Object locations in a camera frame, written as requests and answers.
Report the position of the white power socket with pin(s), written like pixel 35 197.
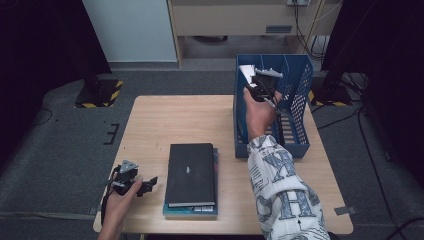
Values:
pixel 297 2

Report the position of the blue file rack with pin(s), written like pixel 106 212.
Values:
pixel 240 151

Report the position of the black striped stand base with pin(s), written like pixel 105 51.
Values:
pixel 100 95
pixel 333 95

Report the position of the person's right hand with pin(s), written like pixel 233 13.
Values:
pixel 260 116

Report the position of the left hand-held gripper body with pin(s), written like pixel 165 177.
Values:
pixel 123 178

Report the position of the beige wooden cabinet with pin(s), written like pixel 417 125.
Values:
pixel 226 20

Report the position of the black curtain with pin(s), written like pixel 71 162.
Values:
pixel 393 66
pixel 40 50

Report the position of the grey rectangular label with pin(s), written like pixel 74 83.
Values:
pixel 278 29

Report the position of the teal illustrated book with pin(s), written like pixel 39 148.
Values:
pixel 190 211

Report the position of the black book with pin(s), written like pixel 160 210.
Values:
pixel 190 176

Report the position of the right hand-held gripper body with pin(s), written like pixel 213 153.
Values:
pixel 265 88

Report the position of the light blue book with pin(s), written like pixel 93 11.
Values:
pixel 247 71

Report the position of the grey tape piece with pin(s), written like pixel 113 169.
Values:
pixel 345 210
pixel 95 210

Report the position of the person's left hand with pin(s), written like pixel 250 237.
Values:
pixel 116 208

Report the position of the white panel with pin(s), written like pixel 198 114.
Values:
pixel 133 30

